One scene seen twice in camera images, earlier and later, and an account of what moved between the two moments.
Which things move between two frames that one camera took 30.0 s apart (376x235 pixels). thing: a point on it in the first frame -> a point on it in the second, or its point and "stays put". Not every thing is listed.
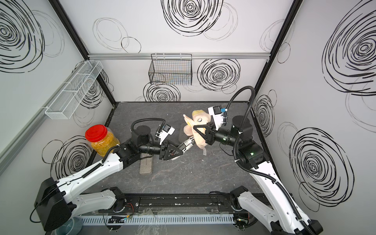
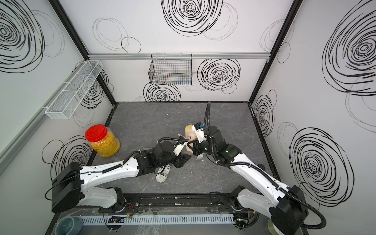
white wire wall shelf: (70, 94) stays put
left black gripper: (163, 153) -> (181, 160)
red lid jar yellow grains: (101, 138) stays put
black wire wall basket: (171, 69) stays put
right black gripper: (210, 133) -> (196, 149)
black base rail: (180, 202) stays put
